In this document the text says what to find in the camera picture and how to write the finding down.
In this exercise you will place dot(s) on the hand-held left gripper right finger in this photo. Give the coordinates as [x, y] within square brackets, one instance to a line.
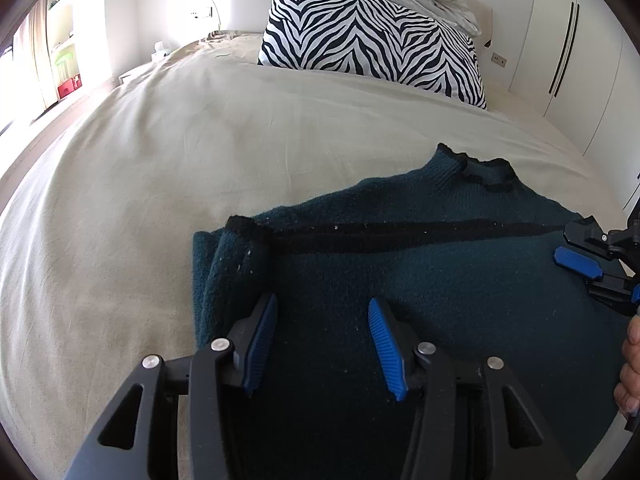
[387, 350]

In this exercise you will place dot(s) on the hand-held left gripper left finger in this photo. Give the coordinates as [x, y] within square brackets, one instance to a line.
[260, 340]

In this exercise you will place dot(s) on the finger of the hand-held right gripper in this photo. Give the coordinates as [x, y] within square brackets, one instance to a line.
[592, 232]
[577, 261]

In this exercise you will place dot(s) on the dark teal knit sweater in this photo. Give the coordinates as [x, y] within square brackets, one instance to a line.
[450, 270]

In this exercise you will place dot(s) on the person's right hand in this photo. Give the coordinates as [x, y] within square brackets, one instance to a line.
[631, 375]

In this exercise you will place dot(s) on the beige bed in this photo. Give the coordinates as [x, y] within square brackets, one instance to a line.
[125, 185]

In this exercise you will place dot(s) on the white wardrobe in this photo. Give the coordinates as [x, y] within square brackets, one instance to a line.
[550, 20]

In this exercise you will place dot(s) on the zebra print pillow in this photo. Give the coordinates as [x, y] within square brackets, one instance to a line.
[370, 35]

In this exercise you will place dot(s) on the white tissue box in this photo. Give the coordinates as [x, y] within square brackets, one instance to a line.
[161, 50]

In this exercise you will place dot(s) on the red box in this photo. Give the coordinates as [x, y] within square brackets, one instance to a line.
[68, 87]

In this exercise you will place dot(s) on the green plastic container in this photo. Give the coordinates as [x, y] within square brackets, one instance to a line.
[65, 60]

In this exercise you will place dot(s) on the light curtain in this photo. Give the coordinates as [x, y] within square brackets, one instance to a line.
[32, 55]

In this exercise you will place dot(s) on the white wall socket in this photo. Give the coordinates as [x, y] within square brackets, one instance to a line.
[202, 11]
[498, 60]

